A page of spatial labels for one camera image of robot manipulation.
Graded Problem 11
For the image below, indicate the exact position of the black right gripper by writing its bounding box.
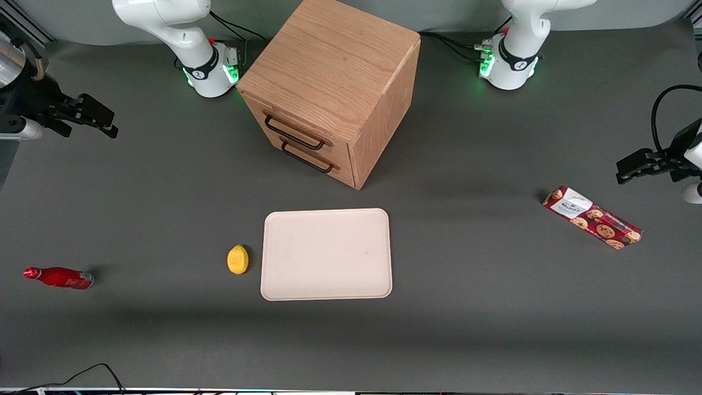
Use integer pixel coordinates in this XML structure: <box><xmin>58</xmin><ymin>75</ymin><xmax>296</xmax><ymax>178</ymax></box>
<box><xmin>0</xmin><ymin>74</ymin><xmax>119</xmax><ymax>139</ymax></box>

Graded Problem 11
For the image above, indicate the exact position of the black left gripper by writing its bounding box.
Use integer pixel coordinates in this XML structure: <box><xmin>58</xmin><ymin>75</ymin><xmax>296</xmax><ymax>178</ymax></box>
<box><xmin>615</xmin><ymin>122</ymin><xmax>701</xmax><ymax>185</ymax></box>

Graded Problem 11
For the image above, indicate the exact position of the wooden drawer cabinet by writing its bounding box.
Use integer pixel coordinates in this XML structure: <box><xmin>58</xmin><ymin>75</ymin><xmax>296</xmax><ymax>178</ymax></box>
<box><xmin>236</xmin><ymin>0</ymin><xmax>421</xmax><ymax>190</ymax></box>

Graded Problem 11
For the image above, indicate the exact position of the red tartan cookie box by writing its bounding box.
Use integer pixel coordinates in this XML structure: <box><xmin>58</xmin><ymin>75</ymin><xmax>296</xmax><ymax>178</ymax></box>
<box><xmin>542</xmin><ymin>185</ymin><xmax>643</xmax><ymax>251</ymax></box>

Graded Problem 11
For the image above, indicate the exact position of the red drink bottle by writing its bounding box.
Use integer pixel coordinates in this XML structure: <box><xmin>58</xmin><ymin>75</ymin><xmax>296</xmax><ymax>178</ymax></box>
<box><xmin>23</xmin><ymin>267</ymin><xmax>95</xmax><ymax>290</ymax></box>

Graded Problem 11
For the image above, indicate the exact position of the yellow lemon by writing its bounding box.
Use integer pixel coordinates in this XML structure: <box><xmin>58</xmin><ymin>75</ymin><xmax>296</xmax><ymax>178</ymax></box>
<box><xmin>227</xmin><ymin>245</ymin><xmax>250</xmax><ymax>275</ymax></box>

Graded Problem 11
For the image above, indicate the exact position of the cream rectangular tray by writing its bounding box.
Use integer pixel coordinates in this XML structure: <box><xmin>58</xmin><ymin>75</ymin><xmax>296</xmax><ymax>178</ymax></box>
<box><xmin>261</xmin><ymin>208</ymin><xmax>393</xmax><ymax>302</ymax></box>

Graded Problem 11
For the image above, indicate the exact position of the black looped gripper cable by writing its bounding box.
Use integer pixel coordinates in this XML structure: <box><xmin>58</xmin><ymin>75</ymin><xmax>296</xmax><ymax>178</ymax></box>
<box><xmin>650</xmin><ymin>84</ymin><xmax>702</xmax><ymax>160</ymax></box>

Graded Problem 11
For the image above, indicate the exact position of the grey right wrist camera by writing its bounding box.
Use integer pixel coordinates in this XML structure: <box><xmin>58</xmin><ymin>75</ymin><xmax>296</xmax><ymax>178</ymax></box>
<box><xmin>0</xmin><ymin>118</ymin><xmax>43</xmax><ymax>141</ymax></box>

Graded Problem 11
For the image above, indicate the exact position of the aluminium frame profile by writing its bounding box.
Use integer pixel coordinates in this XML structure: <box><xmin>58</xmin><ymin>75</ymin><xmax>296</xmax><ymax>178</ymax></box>
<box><xmin>0</xmin><ymin>11</ymin><xmax>55</xmax><ymax>47</ymax></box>

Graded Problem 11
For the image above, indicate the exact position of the black arm base cable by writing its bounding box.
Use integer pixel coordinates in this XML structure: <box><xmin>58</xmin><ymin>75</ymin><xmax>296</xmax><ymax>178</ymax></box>
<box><xmin>436</xmin><ymin>37</ymin><xmax>486</xmax><ymax>64</ymax></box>
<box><xmin>420</xmin><ymin>31</ymin><xmax>486</xmax><ymax>50</ymax></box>
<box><xmin>208</xmin><ymin>10</ymin><xmax>267</xmax><ymax>42</ymax></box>

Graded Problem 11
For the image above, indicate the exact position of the thin black table-edge cable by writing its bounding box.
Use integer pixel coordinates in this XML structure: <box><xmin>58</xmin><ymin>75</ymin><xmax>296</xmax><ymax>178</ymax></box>
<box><xmin>0</xmin><ymin>363</ymin><xmax>127</xmax><ymax>395</ymax></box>

